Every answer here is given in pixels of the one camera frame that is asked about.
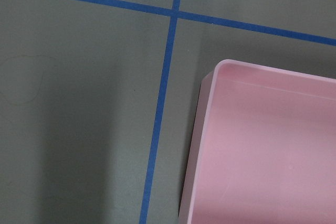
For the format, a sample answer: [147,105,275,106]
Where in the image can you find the pink plastic bin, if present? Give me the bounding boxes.
[178,59,335,223]

